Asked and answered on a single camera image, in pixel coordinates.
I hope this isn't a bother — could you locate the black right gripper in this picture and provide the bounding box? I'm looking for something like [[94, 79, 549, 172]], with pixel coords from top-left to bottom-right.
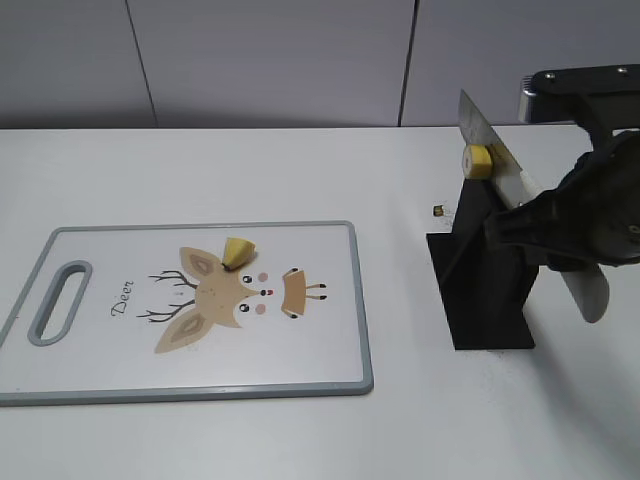
[[483, 131, 639, 270]]

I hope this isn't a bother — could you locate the cut banana slice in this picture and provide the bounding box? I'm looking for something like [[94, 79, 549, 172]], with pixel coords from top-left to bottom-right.
[[462, 144, 493, 180]]

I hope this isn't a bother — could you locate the white-handled kitchen knife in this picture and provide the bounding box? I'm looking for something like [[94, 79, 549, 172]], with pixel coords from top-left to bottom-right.
[[458, 91, 610, 323]]

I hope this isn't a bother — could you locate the yellow banana piece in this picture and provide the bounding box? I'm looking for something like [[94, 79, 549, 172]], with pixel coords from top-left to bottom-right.
[[222, 237, 256, 271]]

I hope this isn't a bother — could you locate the black knife stand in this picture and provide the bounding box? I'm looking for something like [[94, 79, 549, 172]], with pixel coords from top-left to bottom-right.
[[426, 180, 539, 350]]

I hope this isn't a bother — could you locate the white deer cutting board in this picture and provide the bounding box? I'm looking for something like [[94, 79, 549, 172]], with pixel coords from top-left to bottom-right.
[[1, 221, 374, 406]]

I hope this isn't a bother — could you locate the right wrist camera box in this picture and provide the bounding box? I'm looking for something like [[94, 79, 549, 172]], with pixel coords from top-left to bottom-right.
[[518, 64, 639, 148]]

